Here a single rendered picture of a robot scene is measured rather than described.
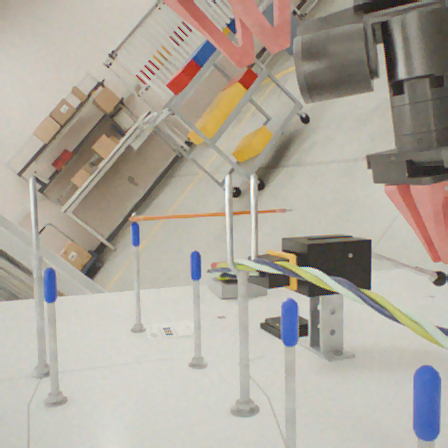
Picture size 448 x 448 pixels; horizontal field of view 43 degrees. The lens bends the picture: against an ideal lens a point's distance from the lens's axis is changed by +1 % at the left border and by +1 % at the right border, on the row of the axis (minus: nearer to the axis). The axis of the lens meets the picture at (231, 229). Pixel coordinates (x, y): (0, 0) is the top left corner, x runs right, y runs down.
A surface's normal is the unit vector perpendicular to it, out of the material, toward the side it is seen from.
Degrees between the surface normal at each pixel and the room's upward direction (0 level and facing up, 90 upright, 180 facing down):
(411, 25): 64
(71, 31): 90
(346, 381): 48
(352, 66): 84
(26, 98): 90
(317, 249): 93
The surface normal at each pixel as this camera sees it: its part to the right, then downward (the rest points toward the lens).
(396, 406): -0.02, -0.99
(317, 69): -0.29, 0.30
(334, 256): 0.38, 0.09
